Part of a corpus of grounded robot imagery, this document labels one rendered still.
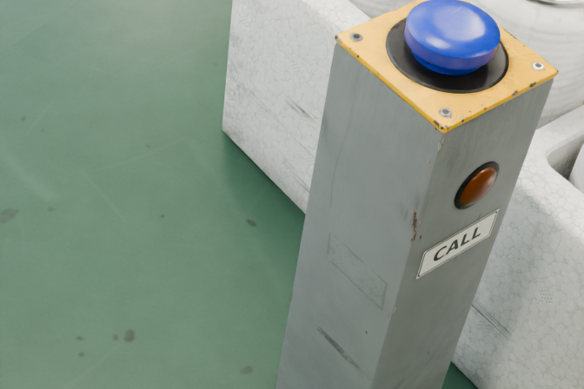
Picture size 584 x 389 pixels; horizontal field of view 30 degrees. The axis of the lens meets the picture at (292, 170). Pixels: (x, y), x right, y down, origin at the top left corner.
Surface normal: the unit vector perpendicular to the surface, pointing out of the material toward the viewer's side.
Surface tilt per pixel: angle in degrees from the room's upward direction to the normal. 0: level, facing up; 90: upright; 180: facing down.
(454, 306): 90
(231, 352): 0
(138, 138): 0
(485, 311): 90
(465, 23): 0
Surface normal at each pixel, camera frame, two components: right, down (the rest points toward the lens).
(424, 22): 0.05, -0.69
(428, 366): 0.61, 0.61
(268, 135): -0.78, 0.38
